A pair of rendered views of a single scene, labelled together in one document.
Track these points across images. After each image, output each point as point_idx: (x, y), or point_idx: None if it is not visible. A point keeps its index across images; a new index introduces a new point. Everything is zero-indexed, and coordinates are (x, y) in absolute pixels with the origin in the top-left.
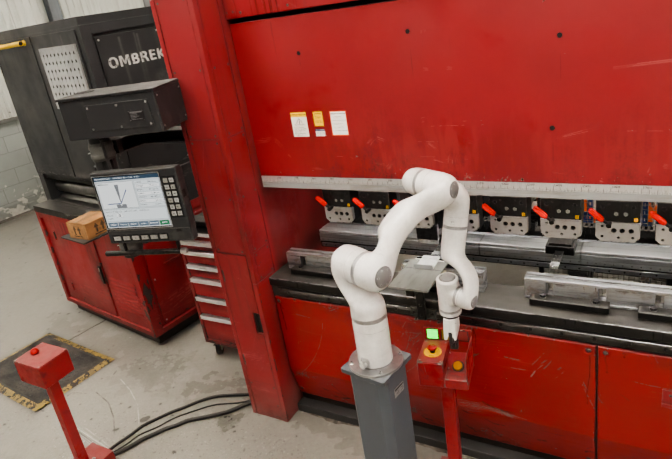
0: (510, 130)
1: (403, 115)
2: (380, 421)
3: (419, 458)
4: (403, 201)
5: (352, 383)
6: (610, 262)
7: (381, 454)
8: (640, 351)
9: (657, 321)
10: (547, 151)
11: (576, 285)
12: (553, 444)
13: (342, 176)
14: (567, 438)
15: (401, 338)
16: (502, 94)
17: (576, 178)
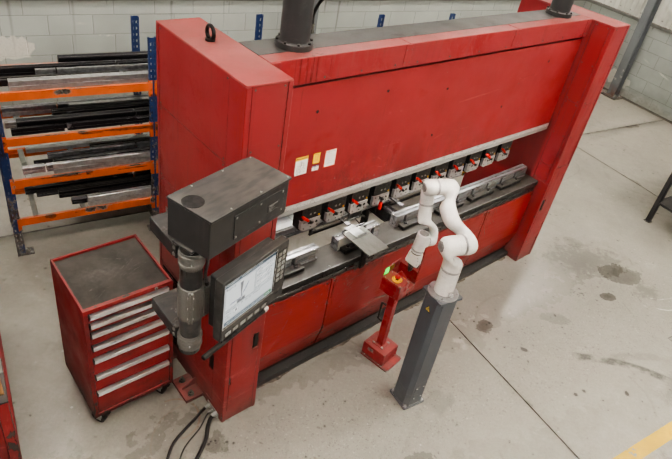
0: (416, 140)
1: (370, 143)
2: (449, 319)
3: (342, 355)
4: (451, 201)
5: (442, 309)
6: None
7: (440, 338)
8: (441, 230)
9: None
10: (426, 147)
11: (416, 210)
12: None
13: (320, 195)
14: None
15: (342, 287)
16: (418, 121)
17: (432, 157)
